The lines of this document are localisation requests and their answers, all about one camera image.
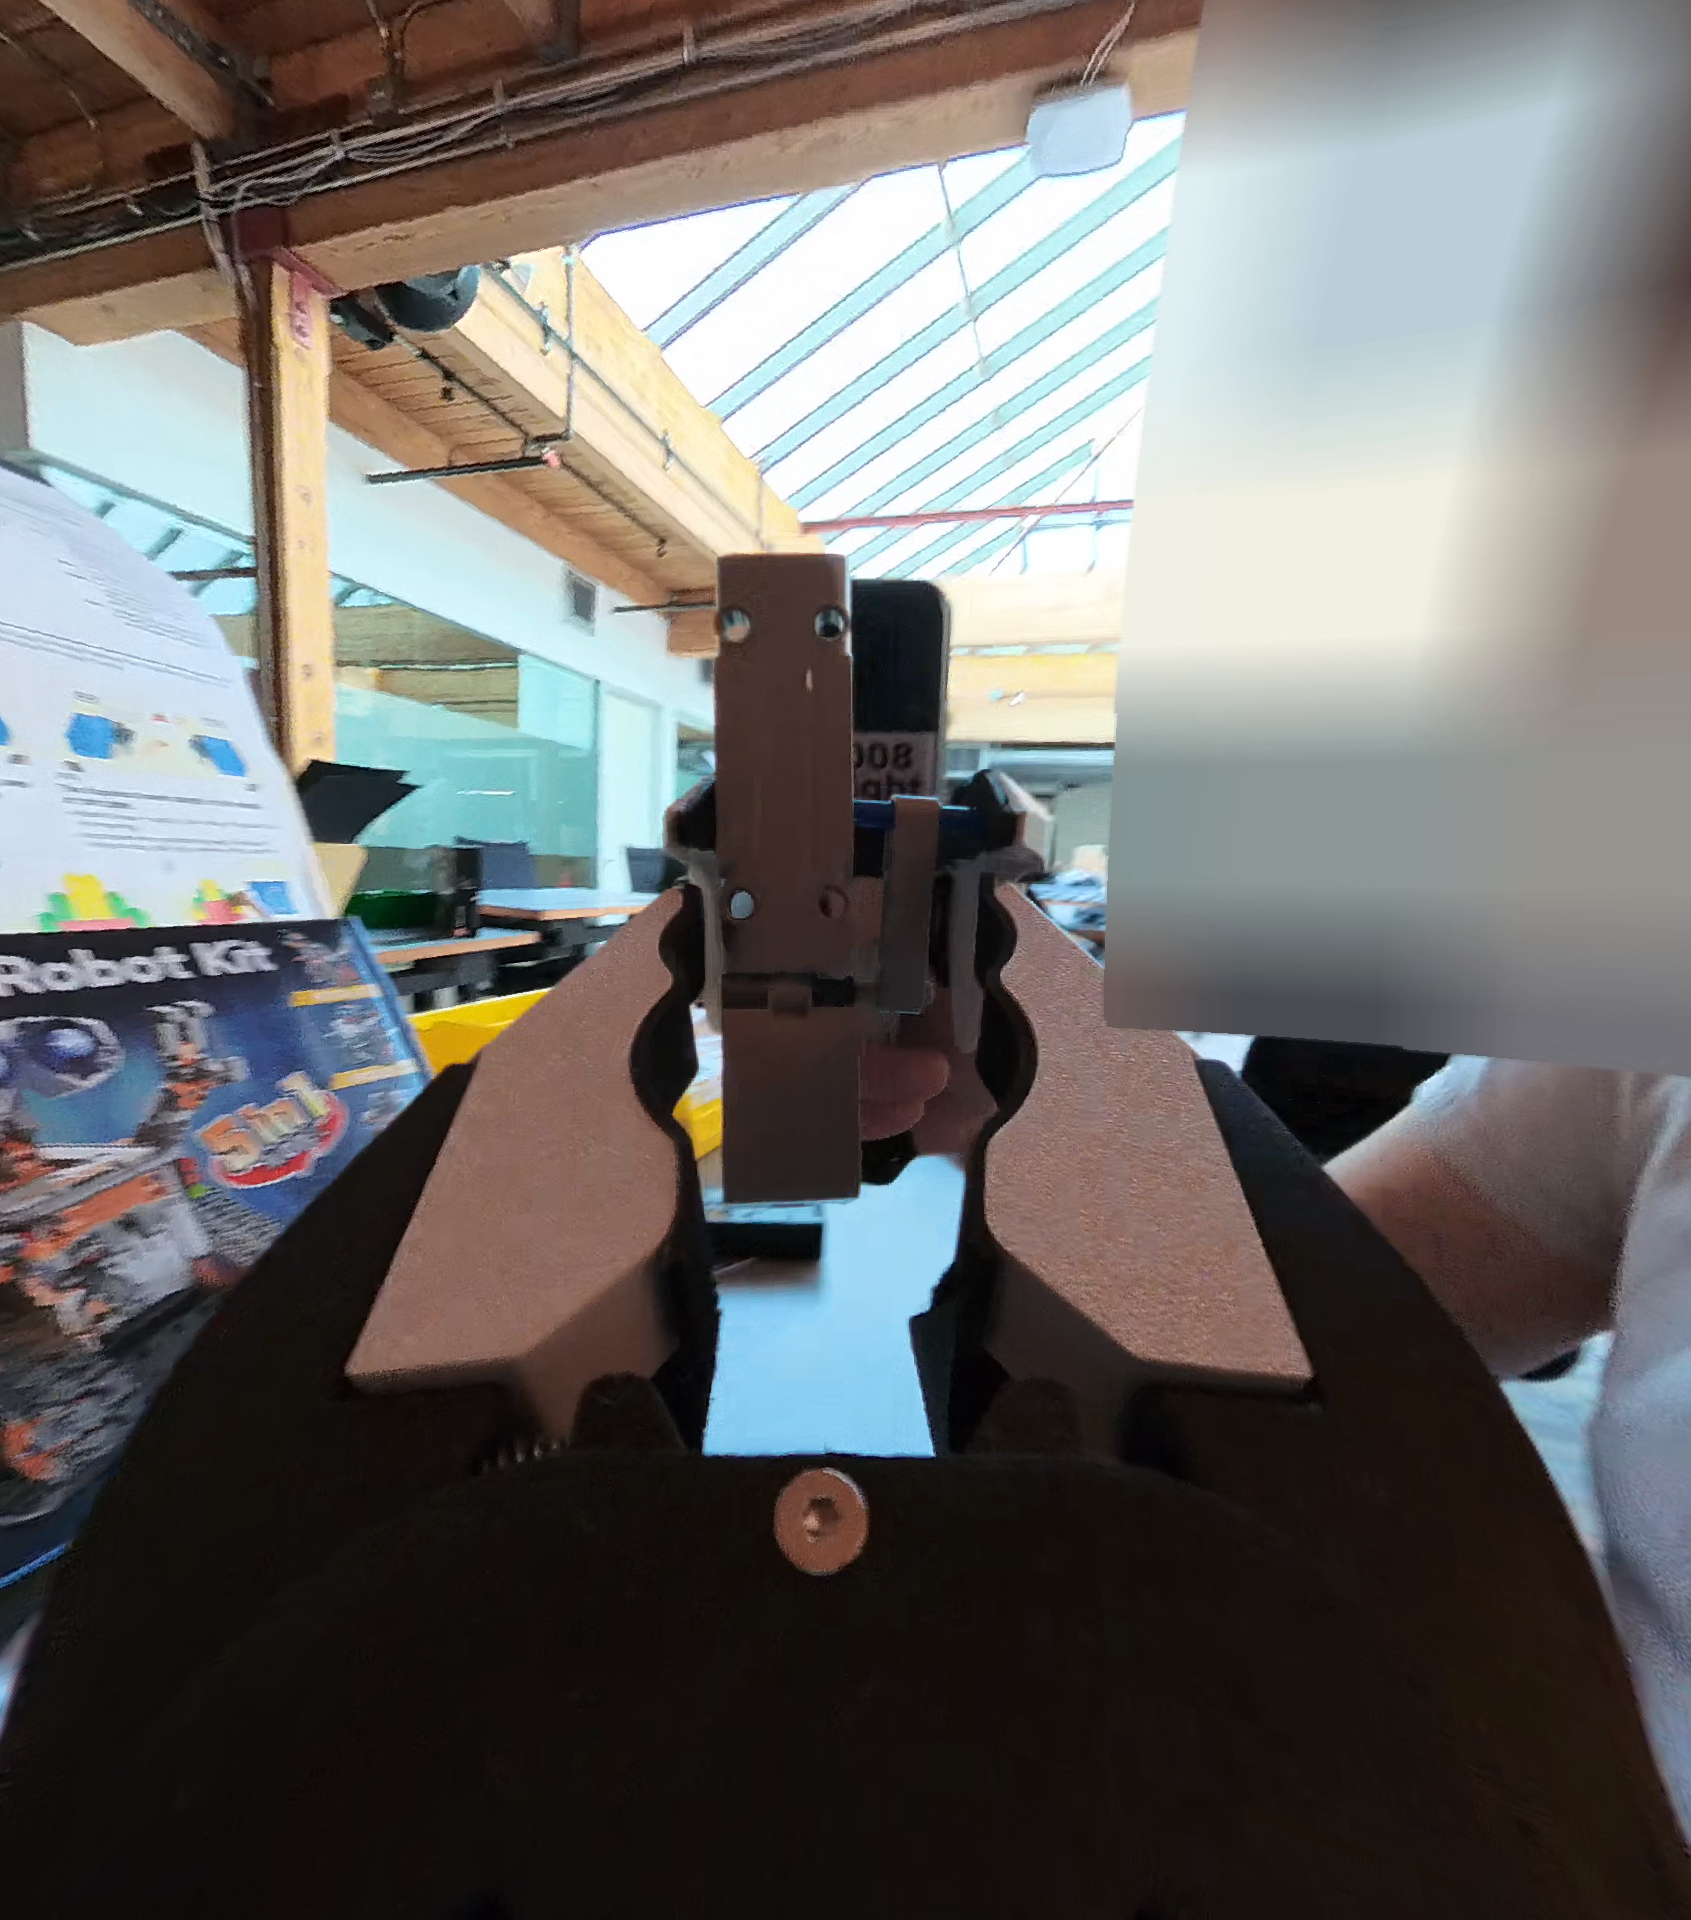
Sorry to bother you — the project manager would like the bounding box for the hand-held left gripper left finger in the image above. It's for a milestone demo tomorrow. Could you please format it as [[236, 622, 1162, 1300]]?
[[346, 885, 722, 1446]]

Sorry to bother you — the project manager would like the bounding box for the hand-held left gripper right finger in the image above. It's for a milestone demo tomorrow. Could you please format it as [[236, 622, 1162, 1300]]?
[[912, 882, 1315, 1446]]

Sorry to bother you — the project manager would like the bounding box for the grey building block assembly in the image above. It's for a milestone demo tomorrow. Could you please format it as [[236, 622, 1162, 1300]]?
[[714, 552, 978, 1207]]

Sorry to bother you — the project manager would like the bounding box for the wooden office desk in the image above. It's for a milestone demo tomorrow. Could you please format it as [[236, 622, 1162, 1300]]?
[[478, 888, 662, 927], [362, 925, 550, 966]]

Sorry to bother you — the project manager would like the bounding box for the person's right hand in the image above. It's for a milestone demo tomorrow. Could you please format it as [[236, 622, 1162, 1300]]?
[[858, 1044, 1000, 1164]]

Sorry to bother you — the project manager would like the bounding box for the yellow plastic bin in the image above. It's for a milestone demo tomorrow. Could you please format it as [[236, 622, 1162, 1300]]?
[[410, 987, 728, 1161]]

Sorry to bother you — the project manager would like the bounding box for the black mesh chair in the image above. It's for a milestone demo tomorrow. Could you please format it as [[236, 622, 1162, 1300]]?
[[1241, 1035, 1449, 1161]]

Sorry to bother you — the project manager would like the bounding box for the black card sheet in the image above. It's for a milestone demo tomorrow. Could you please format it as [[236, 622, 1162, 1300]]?
[[294, 757, 422, 846]]

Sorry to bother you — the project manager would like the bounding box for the blue robot kit box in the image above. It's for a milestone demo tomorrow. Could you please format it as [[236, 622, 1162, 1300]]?
[[0, 919, 430, 1652]]

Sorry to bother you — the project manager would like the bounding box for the white ceiling device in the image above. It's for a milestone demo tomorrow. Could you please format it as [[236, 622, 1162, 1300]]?
[[1026, 83, 1136, 181]]

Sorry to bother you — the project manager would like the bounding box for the black ceiling speaker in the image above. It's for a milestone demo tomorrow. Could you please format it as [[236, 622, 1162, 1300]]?
[[330, 266, 484, 350]]

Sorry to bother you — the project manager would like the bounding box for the white printed instruction sheet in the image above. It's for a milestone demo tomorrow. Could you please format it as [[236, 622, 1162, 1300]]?
[[0, 413, 338, 932]]

